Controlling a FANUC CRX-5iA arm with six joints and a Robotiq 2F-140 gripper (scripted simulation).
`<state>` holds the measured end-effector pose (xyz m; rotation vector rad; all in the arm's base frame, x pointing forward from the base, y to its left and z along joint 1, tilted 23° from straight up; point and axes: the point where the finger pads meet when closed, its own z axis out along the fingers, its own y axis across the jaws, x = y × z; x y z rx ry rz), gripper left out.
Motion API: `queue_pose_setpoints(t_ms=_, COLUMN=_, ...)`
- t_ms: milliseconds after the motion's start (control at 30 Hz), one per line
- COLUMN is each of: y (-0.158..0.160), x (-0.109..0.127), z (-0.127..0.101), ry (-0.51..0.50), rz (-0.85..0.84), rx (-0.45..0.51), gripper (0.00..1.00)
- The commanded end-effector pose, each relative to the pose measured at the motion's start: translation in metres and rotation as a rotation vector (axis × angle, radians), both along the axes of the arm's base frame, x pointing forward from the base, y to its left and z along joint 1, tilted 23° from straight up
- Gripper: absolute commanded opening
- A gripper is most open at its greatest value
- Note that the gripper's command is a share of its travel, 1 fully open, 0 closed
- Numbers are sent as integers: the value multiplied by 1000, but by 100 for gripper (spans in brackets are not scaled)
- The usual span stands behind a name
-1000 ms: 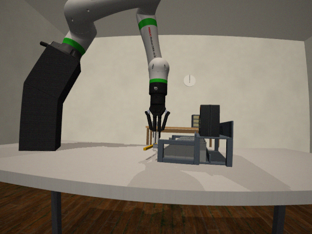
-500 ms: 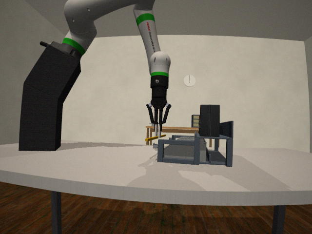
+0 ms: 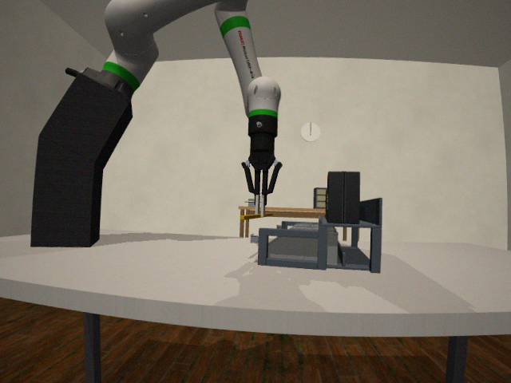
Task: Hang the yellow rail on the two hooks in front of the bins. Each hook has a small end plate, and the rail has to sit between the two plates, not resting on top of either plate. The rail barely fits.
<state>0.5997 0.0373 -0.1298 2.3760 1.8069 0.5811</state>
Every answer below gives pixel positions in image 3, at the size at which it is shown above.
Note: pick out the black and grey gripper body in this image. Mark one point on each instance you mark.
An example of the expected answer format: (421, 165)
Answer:
(262, 146)

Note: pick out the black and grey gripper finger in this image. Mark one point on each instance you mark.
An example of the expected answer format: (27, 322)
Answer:
(256, 192)
(265, 191)

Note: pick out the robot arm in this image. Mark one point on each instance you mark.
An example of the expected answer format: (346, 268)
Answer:
(131, 25)

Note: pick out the yellow bar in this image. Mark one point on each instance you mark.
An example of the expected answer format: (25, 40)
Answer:
(243, 217)

